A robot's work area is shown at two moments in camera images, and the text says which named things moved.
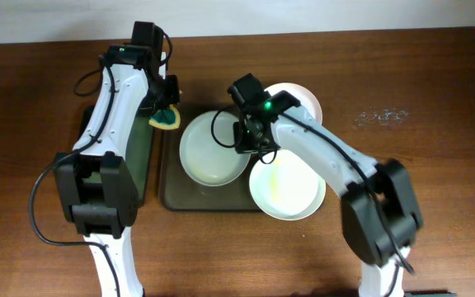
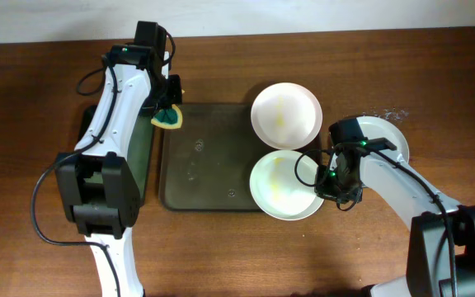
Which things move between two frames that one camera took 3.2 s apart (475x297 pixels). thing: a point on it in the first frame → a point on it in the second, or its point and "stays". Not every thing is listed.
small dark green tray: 138,157 stays
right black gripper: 242,147 → 322,172
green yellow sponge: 166,119 stays
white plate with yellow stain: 287,188 stays
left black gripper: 174,98 stays
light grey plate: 204,160 → 373,126
